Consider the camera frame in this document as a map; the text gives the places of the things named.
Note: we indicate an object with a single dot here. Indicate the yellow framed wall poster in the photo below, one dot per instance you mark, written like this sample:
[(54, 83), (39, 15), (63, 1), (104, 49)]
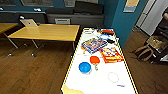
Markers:
[(131, 5)]

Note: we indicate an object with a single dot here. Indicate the red board game box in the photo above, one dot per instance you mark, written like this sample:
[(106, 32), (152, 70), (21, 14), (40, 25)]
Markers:
[(111, 55)]

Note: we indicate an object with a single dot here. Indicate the colourful game boxes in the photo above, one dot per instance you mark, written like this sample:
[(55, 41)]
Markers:
[(94, 45)]

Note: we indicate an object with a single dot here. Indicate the tan cardboard box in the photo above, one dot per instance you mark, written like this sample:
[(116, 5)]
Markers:
[(155, 42)]

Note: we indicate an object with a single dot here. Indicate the long wooden table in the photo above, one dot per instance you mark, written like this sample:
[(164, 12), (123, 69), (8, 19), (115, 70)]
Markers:
[(46, 32), (5, 27)]

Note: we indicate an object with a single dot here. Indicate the black sofa section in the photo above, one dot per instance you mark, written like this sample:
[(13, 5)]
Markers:
[(88, 7)]

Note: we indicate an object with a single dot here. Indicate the small blue white item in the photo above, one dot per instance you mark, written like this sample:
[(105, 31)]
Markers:
[(104, 36)]

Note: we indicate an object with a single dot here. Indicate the grey rectangular cushion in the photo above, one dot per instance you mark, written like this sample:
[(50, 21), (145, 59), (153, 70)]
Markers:
[(62, 21)]

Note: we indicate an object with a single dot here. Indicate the blue bowl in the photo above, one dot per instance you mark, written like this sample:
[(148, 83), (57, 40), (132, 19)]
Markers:
[(84, 67)]

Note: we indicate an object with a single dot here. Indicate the brown backpack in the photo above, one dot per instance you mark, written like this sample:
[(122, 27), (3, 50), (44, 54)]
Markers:
[(144, 54)]

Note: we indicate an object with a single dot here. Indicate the white round dish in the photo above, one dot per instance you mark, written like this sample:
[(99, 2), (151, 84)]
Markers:
[(88, 32)]

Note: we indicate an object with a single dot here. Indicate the small white ledge device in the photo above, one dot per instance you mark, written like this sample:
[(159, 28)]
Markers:
[(38, 9)]

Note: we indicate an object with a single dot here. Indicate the small black item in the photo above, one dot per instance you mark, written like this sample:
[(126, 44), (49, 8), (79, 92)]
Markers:
[(111, 41)]

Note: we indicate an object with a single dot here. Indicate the yellow air hockey table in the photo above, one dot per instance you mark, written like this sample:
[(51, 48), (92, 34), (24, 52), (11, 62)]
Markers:
[(96, 81)]

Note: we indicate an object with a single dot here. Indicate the interior glass window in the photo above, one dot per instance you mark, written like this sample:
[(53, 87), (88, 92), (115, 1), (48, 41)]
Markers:
[(69, 2), (36, 2), (6, 2)]

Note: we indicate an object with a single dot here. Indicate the small red black box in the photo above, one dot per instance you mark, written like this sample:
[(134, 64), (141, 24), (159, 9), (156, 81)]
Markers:
[(107, 31)]

